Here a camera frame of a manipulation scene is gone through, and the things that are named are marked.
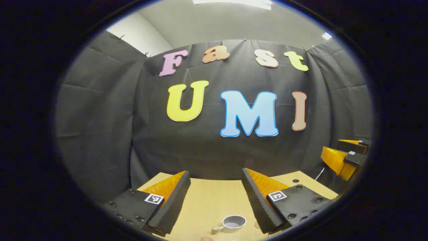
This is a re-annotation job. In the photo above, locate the white cup with wooden handle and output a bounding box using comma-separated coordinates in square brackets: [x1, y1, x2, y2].
[211, 215, 247, 235]

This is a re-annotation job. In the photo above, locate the light wooden desktop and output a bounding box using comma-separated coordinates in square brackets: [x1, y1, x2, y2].
[137, 171, 340, 241]

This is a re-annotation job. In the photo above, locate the black backdrop cloth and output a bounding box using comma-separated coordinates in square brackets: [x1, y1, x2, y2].
[55, 30, 373, 205]

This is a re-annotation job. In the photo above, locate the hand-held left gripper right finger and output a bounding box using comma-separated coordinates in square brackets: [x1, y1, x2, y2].
[241, 167, 335, 235]

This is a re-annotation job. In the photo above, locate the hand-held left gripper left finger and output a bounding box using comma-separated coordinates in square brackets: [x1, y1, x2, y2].
[100, 170, 191, 238]

